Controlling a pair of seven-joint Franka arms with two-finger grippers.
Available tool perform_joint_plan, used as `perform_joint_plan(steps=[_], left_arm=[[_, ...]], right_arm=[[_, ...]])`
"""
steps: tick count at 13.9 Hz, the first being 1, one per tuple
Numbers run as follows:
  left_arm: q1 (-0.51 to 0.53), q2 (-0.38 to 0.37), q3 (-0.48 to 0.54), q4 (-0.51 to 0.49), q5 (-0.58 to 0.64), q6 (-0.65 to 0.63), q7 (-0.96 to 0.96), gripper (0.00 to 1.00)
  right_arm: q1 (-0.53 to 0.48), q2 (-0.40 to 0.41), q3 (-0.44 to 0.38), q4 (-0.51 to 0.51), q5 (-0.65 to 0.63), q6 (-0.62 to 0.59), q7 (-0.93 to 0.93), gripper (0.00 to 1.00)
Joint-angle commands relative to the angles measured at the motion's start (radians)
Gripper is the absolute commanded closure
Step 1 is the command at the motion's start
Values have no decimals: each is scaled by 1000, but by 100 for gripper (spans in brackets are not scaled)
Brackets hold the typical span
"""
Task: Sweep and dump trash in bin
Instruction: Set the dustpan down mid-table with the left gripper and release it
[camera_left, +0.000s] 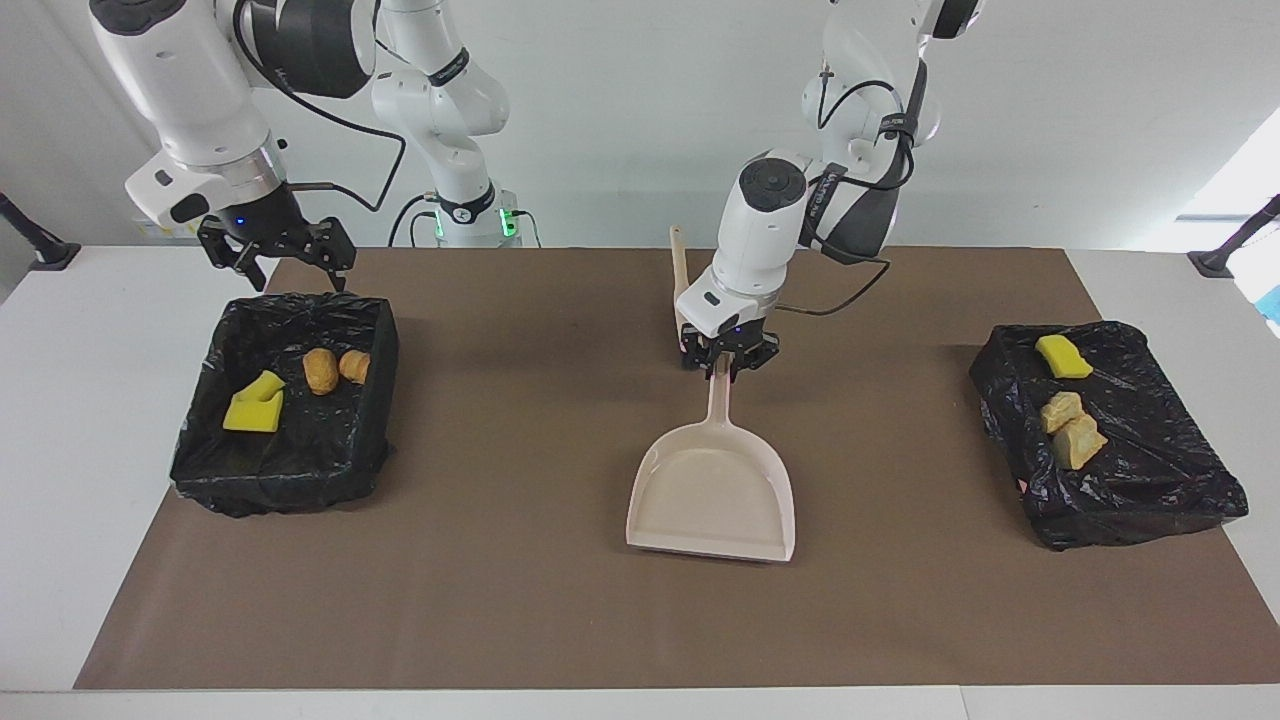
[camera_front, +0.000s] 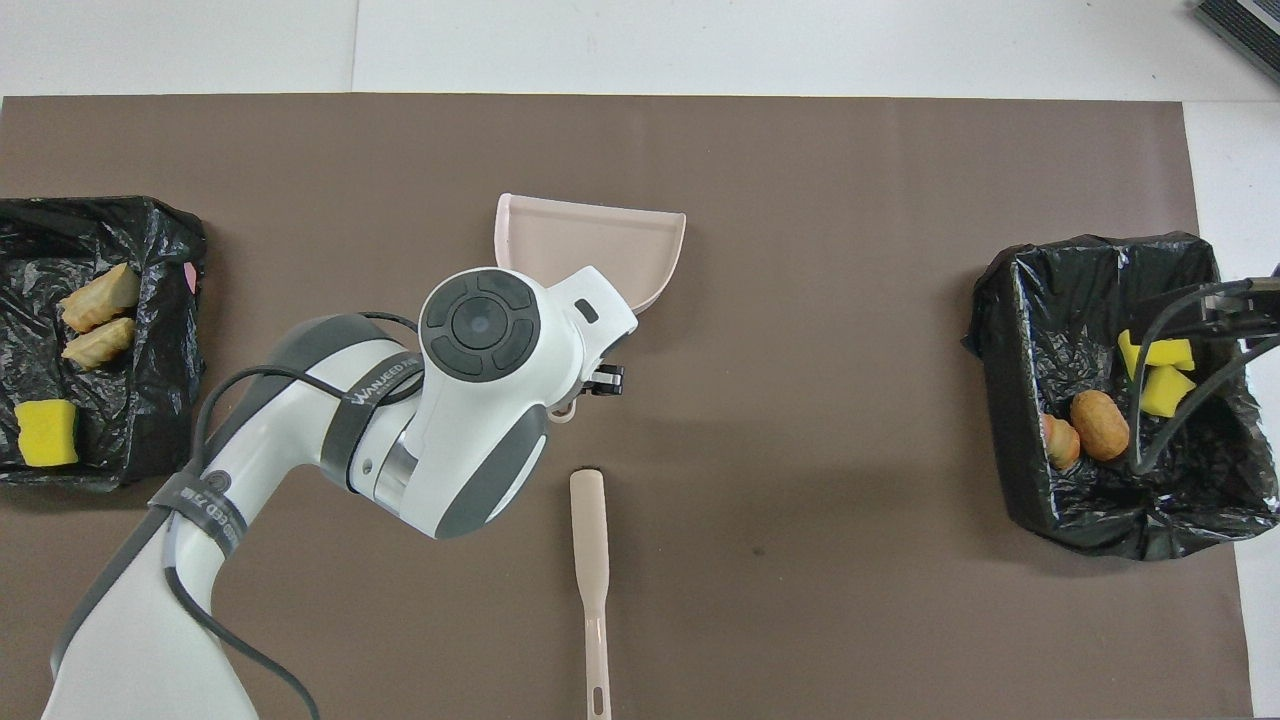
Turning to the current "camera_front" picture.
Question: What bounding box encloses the large notched yellow sponge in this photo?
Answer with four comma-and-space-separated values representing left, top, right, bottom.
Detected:
1117, 328, 1196, 389

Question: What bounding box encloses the small yellow sponge wedge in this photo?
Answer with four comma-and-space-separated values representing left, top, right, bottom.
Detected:
1136, 365, 1197, 419

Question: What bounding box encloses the beige plastic dustpan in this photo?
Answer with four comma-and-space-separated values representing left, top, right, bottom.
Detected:
495, 193, 688, 423

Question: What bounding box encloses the beige brush with black bristles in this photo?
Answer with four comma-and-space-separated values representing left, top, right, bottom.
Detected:
569, 468, 613, 720

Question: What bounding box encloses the brown fried croquette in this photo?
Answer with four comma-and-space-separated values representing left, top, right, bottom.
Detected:
1069, 389, 1133, 462

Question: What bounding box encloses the crusty beige bread piece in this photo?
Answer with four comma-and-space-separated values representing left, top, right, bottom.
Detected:
1040, 412, 1082, 472

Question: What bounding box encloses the rounded beige bread piece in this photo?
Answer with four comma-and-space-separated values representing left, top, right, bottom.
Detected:
61, 317, 137, 370

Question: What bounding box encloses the beige bread slab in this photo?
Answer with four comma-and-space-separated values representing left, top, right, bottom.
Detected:
59, 262, 142, 334

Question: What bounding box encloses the yellow sponge chunk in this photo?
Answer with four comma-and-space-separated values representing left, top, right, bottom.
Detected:
14, 399, 81, 469

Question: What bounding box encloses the open bin with black bag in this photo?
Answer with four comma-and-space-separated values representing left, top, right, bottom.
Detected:
962, 232, 1280, 561

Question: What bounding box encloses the black bag wrapped bin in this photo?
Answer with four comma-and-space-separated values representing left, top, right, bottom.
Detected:
0, 195, 208, 493

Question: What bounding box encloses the dark ribbed panel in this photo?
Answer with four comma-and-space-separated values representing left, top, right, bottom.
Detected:
1190, 0, 1280, 86

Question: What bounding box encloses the brown table mat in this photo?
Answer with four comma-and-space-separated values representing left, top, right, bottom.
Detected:
0, 93, 1256, 720

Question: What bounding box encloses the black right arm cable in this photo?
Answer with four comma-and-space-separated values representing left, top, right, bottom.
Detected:
1128, 300, 1280, 475

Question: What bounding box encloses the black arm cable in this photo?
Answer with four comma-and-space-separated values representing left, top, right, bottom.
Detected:
1128, 300, 1280, 475
160, 310, 426, 720

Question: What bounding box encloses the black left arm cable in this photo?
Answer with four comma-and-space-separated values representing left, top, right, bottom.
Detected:
160, 310, 426, 720

